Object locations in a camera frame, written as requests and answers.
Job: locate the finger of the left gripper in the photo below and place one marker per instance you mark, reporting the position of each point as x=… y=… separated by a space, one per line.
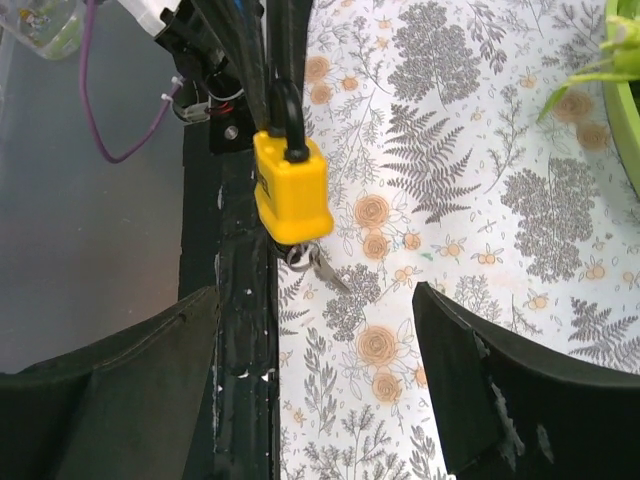
x=245 y=19
x=287 y=33

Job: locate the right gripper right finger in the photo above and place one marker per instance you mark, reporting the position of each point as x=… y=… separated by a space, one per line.
x=509 y=408

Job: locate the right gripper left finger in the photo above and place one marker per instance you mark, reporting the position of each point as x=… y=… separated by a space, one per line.
x=124 y=407

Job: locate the yellow padlock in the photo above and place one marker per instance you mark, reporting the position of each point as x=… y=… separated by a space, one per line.
x=291 y=193

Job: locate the silver key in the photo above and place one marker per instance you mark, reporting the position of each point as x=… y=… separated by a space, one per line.
x=307 y=256

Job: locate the floral table mat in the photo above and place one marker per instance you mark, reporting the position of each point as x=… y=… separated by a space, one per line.
x=443 y=169

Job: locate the green plastic basket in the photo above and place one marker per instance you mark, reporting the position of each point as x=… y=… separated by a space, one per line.
x=622 y=97

